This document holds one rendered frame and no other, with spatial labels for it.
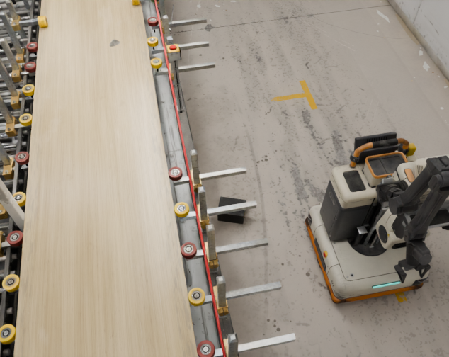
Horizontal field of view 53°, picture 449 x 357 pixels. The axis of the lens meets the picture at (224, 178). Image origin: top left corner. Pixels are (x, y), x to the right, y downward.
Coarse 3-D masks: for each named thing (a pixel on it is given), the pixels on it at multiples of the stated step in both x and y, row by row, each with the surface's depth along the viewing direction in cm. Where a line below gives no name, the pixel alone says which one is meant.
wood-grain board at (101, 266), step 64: (64, 0) 361; (128, 0) 361; (64, 64) 313; (128, 64) 312; (64, 128) 276; (128, 128) 276; (64, 192) 248; (128, 192) 247; (64, 256) 224; (128, 256) 223; (64, 320) 204; (128, 320) 204
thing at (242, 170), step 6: (240, 168) 266; (204, 174) 263; (210, 174) 263; (216, 174) 263; (222, 174) 263; (228, 174) 264; (234, 174) 265; (180, 180) 261; (186, 180) 261; (204, 180) 264
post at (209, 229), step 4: (212, 224) 206; (208, 228) 204; (212, 228) 204; (208, 232) 205; (212, 232) 206; (208, 236) 207; (212, 236) 208; (208, 240) 211; (212, 240) 211; (208, 244) 214; (212, 244) 215; (208, 248) 217; (212, 248) 218; (208, 252) 223; (212, 252) 221; (212, 256) 225; (216, 268) 236
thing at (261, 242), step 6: (258, 240) 235; (264, 240) 235; (222, 246) 233; (228, 246) 233; (234, 246) 233; (240, 246) 233; (246, 246) 233; (252, 246) 234; (258, 246) 235; (198, 252) 231; (216, 252) 231; (222, 252) 232; (228, 252) 234; (192, 258) 230; (198, 258) 232
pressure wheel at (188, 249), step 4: (184, 244) 226; (188, 244) 227; (192, 244) 226; (184, 248) 226; (188, 248) 225; (192, 248) 226; (184, 252) 224; (188, 252) 224; (192, 252) 224; (196, 252) 226; (184, 256) 224; (188, 256) 223; (192, 256) 224
